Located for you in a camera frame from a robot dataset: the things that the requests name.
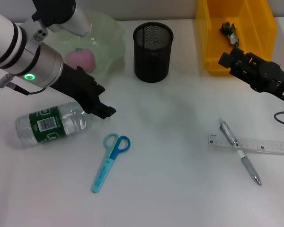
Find blue capped scissors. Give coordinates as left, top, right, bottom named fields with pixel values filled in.
left=92, top=133, right=131, bottom=193

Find green glass fruit bowl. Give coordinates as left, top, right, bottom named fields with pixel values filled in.
left=41, top=9, right=126, bottom=76

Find clear plastic ruler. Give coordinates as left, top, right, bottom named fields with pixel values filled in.
left=207, top=133, right=284, bottom=156

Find clear water bottle green label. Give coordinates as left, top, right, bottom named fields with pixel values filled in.
left=15, top=102, right=102, bottom=148

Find black mesh pen cup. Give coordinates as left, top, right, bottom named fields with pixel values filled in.
left=133, top=22, right=175, bottom=83

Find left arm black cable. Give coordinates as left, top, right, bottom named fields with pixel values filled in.
left=0, top=73, right=49, bottom=96

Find green plastic wrapper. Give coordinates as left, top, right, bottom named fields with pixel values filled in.
left=219, top=22, right=241, bottom=49

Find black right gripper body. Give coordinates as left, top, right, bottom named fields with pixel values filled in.
left=246, top=59, right=284, bottom=106

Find silver white pen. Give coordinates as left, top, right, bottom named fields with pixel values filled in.
left=219, top=117, right=263, bottom=186

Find yellow plastic bin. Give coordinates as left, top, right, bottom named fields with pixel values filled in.
left=195, top=0, right=279, bottom=76

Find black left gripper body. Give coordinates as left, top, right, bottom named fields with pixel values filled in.
left=49, top=63, right=106, bottom=112

